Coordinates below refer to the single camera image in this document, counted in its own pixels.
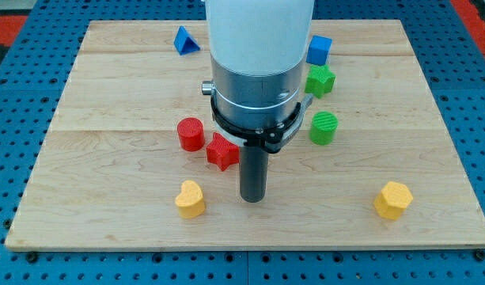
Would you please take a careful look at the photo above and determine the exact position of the green star block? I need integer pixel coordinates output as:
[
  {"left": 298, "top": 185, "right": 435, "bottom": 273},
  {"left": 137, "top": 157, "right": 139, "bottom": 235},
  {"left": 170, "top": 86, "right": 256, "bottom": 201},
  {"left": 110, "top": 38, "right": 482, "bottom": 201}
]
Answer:
[{"left": 305, "top": 65, "right": 336, "bottom": 98}]

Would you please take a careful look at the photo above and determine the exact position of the green cylinder block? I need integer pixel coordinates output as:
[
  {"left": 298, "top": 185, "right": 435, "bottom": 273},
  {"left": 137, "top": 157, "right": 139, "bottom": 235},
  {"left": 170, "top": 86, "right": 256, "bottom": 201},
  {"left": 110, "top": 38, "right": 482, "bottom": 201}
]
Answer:
[{"left": 309, "top": 111, "right": 339, "bottom": 146}]

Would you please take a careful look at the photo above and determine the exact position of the red cylinder block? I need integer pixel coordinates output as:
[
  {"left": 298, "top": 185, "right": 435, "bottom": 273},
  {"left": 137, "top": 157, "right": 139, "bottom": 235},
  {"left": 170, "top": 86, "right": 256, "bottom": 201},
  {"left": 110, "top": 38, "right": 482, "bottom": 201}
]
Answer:
[{"left": 176, "top": 117, "right": 205, "bottom": 152}]

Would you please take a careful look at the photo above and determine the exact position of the wooden board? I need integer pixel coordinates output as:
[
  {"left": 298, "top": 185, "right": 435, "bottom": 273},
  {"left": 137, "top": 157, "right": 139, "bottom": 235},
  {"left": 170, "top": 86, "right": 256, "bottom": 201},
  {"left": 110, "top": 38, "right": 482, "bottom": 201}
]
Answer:
[{"left": 6, "top": 20, "right": 485, "bottom": 252}]

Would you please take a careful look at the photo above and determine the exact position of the blue cube block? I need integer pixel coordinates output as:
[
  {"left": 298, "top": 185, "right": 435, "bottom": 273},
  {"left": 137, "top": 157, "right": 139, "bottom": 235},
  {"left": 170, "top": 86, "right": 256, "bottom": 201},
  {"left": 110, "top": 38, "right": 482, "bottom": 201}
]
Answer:
[{"left": 306, "top": 35, "right": 332, "bottom": 66}]

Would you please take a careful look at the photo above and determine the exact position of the black clamp ring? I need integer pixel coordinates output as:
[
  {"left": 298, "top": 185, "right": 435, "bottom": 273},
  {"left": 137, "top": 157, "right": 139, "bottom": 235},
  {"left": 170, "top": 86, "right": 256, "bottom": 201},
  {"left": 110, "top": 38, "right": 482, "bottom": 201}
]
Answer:
[{"left": 210, "top": 93, "right": 315, "bottom": 154}]

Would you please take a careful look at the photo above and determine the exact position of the blue triangle block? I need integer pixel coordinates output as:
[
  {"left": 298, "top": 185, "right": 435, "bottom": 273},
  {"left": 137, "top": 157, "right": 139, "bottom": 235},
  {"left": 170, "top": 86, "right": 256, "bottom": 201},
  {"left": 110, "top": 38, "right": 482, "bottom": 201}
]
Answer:
[{"left": 173, "top": 25, "right": 201, "bottom": 55}]

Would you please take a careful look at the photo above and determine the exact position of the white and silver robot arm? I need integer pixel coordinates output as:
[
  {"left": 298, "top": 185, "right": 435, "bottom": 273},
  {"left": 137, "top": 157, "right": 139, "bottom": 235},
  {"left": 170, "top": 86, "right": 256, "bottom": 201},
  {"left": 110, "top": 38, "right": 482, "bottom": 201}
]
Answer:
[{"left": 205, "top": 0, "right": 314, "bottom": 129}]

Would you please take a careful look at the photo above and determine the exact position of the yellow heart block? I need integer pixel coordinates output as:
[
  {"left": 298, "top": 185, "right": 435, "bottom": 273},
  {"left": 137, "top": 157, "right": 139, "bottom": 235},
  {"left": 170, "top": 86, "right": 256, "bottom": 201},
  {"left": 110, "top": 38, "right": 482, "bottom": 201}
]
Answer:
[{"left": 174, "top": 180, "right": 206, "bottom": 219}]

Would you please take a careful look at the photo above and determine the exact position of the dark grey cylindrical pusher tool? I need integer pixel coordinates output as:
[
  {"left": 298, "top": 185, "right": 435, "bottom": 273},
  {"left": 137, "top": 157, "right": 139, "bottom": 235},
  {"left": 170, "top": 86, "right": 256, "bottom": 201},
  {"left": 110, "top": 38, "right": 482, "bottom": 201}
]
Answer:
[{"left": 239, "top": 146, "right": 268, "bottom": 203}]

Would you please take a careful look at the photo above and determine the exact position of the red star block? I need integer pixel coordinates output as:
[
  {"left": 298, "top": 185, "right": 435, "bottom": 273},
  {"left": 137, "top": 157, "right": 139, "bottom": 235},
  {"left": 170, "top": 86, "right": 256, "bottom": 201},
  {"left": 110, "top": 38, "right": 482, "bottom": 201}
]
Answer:
[{"left": 206, "top": 132, "right": 240, "bottom": 172}]

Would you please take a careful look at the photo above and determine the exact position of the yellow hexagon block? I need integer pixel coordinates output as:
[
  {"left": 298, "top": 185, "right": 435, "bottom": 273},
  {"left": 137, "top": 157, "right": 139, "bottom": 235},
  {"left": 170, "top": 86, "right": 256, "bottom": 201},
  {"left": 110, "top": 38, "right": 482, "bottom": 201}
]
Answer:
[{"left": 373, "top": 181, "right": 414, "bottom": 220}]

